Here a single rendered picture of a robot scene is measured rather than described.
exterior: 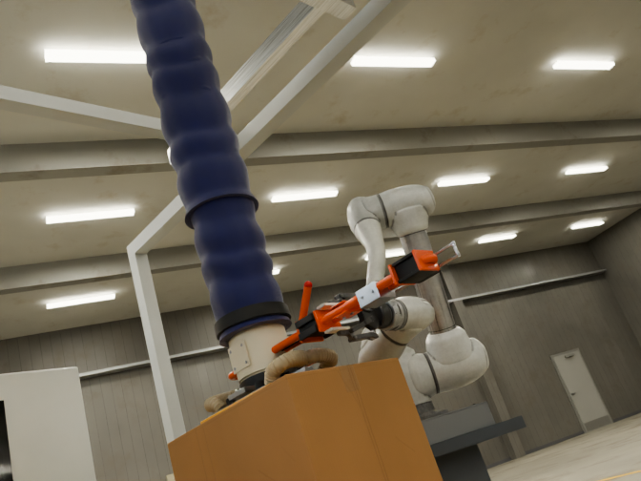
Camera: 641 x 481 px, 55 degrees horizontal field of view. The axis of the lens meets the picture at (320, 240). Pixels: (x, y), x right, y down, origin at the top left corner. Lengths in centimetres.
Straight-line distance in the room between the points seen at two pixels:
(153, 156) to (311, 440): 684
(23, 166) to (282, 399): 662
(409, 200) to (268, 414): 104
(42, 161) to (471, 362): 635
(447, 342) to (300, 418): 96
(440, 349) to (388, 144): 734
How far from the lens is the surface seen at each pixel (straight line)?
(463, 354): 229
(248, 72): 397
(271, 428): 152
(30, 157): 792
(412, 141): 973
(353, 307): 158
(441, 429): 214
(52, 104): 413
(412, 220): 226
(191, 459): 184
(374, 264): 207
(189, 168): 198
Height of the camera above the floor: 72
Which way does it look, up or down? 21 degrees up
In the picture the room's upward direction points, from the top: 19 degrees counter-clockwise
